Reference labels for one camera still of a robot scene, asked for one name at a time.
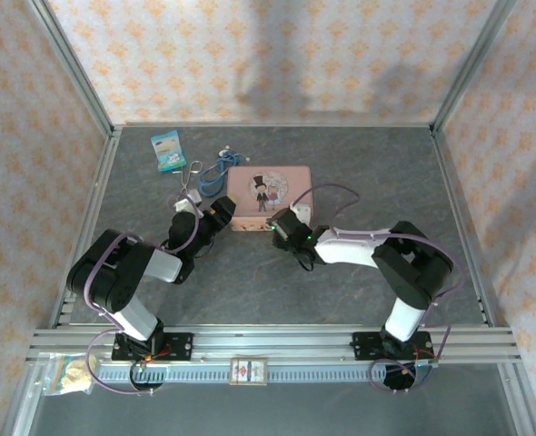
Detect aluminium frame post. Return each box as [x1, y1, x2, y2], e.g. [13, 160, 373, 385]
[430, 0, 519, 135]
[27, 0, 116, 138]

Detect blue cord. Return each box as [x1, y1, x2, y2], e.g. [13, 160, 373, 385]
[197, 151, 243, 199]

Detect red white label card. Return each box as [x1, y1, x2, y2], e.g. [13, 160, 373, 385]
[228, 356, 270, 388]

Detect aluminium rail beam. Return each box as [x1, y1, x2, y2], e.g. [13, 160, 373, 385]
[29, 324, 521, 365]

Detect metal wire tongs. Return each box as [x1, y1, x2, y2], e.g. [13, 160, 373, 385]
[179, 159, 203, 197]

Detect blue snack packet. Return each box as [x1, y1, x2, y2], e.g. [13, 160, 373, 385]
[150, 130, 188, 174]

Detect pink cartoon tin box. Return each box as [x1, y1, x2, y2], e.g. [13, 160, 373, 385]
[225, 164, 314, 234]

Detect clear plastic snack bag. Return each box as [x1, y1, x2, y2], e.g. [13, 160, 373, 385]
[37, 352, 98, 398]

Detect grey slotted cable duct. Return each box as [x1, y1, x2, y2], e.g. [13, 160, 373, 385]
[98, 362, 429, 385]

